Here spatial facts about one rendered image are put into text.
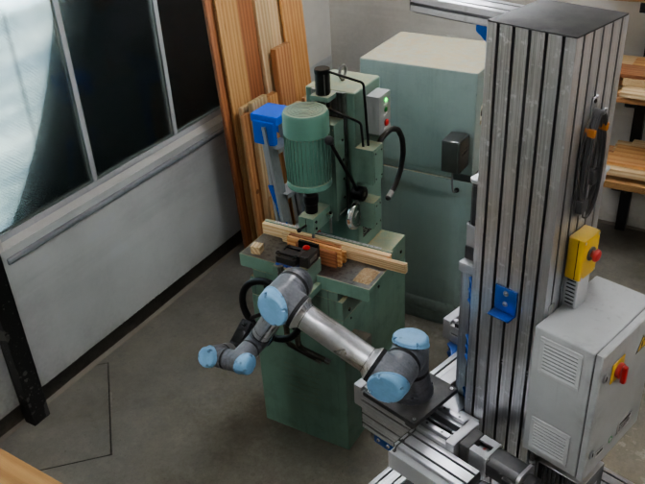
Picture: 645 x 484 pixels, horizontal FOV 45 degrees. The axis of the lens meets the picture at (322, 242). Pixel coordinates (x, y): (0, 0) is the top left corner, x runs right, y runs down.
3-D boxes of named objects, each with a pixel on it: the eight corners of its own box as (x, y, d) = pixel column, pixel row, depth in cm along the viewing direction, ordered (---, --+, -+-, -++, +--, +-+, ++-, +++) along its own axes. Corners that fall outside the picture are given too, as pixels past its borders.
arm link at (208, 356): (213, 372, 270) (194, 366, 274) (231, 367, 279) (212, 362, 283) (217, 349, 269) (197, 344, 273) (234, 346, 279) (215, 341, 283)
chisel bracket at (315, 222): (298, 234, 314) (298, 216, 309) (317, 218, 324) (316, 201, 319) (315, 238, 310) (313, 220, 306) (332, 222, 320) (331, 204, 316)
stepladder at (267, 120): (283, 317, 433) (243, 116, 377) (307, 294, 451) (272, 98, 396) (307, 323, 424) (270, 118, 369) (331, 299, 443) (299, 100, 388)
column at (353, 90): (314, 242, 343) (303, 85, 306) (338, 219, 360) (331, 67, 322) (359, 254, 333) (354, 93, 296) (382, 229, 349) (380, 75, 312)
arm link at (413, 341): (435, 360, 254) (436, 327, 247) (418, 386, 244) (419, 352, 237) (400, 350, 259) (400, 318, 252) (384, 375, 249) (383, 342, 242)
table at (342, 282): (226, 277, 316) (225, 264, 313) (268, 241, 338) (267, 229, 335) (358, 317, 289) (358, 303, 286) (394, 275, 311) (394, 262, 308)
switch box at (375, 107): (366, 133, 313) (365, 95, 304) (377, 124, 320) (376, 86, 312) (379, 135, 310) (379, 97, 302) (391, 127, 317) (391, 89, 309)
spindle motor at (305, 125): (278, 189, 302) (272, 113, 286) (302, 171, 315) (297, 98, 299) (318, 198, 294) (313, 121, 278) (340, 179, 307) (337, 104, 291)
